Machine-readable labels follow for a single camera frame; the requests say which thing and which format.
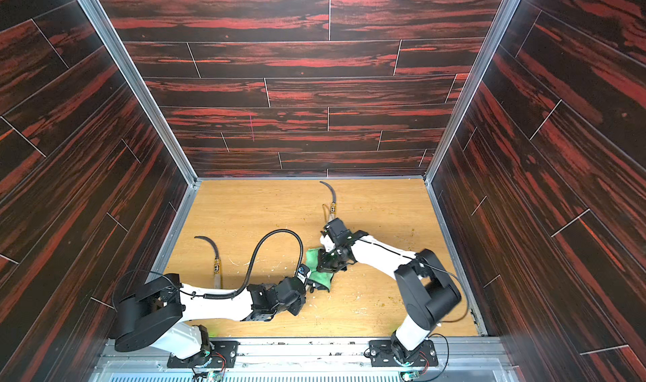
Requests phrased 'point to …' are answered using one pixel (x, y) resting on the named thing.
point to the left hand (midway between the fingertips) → (305, 295)
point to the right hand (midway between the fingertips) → (322, 266)
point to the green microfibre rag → (323, 278)
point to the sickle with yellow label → (334, 205)
